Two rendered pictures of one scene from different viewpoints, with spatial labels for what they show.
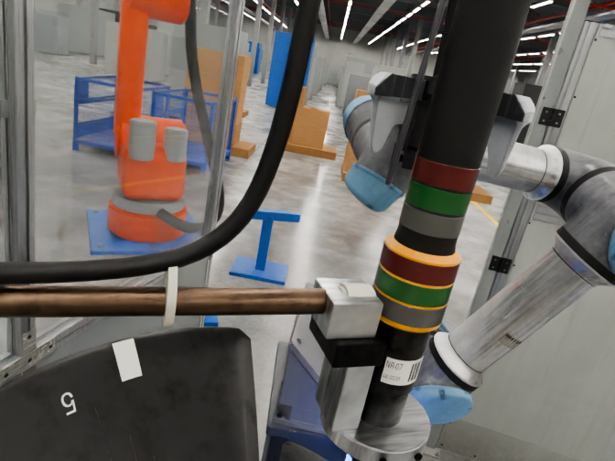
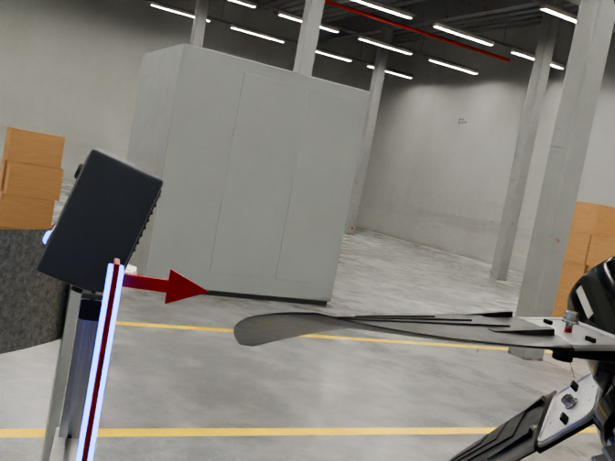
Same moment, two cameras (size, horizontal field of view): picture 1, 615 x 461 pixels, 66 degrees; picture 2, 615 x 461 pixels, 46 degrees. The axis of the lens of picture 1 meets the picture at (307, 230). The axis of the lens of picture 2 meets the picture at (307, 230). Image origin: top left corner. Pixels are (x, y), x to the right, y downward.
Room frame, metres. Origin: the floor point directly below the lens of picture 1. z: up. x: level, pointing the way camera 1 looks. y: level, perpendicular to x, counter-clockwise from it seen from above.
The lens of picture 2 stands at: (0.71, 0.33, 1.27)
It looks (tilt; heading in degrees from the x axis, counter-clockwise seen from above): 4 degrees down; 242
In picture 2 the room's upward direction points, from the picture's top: 10 degrees clockwise
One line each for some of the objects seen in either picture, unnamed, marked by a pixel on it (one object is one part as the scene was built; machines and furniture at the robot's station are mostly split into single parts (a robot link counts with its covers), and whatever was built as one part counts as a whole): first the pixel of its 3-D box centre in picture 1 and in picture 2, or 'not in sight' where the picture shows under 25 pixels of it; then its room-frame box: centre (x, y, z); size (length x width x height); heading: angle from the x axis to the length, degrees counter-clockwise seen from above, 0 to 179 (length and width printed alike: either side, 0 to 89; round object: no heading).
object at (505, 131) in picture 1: (501, 137); not in sight; (0.35, -0.12, 1.65); 0.09 x 0.03 x 0.06; 8
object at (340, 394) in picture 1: (376, 361); not in sight; (0.25, -0.06, 1.51); 0.09 x 0.07 x 0.10; 113
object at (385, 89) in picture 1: (384, 114); not in sight; (0.37, -0.04, 1.65); 0.09 x 0.03 x 0.06; 145
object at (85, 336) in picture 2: not in sight; (80, 366); (0.49, -0.66, 0.96); 0.03 x 0.03 x 0.20; 78
